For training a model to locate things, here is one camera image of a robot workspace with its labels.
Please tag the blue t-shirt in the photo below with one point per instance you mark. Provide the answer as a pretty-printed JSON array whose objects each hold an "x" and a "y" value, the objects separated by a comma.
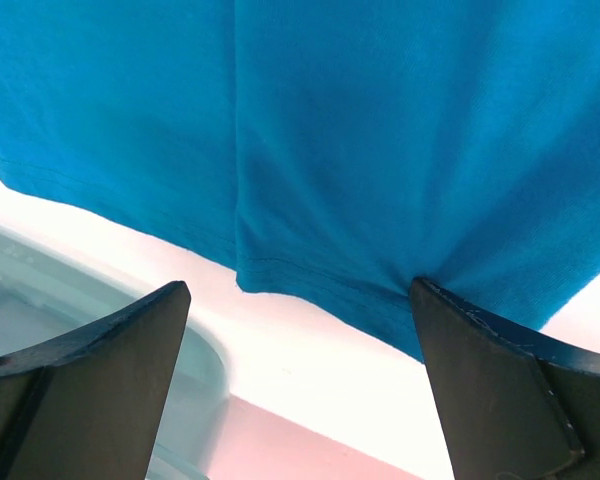
[{"x": 328, "y": 150}]

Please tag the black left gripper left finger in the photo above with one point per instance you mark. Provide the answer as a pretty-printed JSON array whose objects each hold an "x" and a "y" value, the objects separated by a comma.
[{"x": 87, "y": 404}]

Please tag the teal translucent plastic bin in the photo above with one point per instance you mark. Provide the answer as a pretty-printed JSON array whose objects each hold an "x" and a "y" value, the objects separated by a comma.
[{"x": 43, "y": 296}]

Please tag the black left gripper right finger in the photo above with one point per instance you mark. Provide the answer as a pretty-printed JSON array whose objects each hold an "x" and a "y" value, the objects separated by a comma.
[{"x": 513, "y": 403}]

